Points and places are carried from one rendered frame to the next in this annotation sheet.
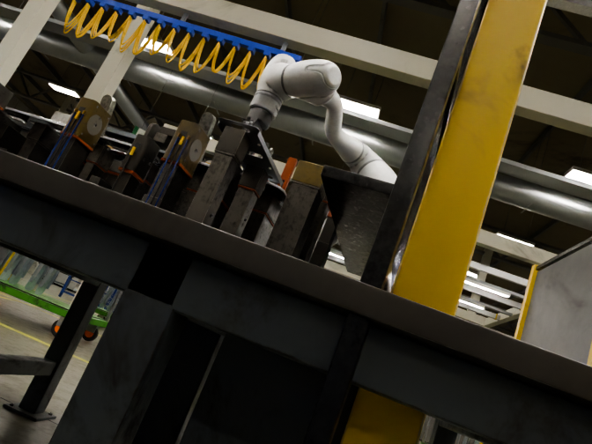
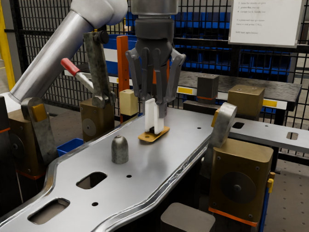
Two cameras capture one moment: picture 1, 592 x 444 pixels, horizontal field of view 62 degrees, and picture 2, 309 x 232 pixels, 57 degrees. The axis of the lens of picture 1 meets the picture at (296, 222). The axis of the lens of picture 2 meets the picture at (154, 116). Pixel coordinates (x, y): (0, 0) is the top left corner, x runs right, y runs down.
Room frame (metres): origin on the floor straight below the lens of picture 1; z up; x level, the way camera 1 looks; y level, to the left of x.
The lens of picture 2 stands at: (1.27, 0.79, 1.26)
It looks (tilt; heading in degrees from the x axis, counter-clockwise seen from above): 21 degrees down; 284
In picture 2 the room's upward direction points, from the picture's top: straight up
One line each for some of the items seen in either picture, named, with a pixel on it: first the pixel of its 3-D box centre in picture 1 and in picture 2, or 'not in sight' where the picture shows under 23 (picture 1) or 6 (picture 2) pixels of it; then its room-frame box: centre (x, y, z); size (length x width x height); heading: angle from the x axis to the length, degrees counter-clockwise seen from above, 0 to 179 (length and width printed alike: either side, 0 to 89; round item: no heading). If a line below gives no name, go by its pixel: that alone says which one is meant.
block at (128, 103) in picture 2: not in sight; (130, 153); (1.51, 0.12, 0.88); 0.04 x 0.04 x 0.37; 73
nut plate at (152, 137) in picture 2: not in sight; (154, 130); (1.41, 0.23, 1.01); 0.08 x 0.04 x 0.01; 73
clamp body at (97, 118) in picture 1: (64, 155); not in sight; (1.34, 0.67, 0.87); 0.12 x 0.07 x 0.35; 163
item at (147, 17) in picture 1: (173, 38); not in sight; (4.20, 1.75, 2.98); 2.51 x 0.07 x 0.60; 80
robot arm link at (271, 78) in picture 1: (280, 78); not in sight; (1.40, 0.22, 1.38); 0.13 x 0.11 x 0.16; 46
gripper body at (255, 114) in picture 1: (255, 126); (154, 41); (1.41, 0.23, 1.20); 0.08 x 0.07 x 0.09; 163
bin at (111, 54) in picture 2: not in sight; (126, 54); (1.66, -0.30, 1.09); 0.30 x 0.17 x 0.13; 154
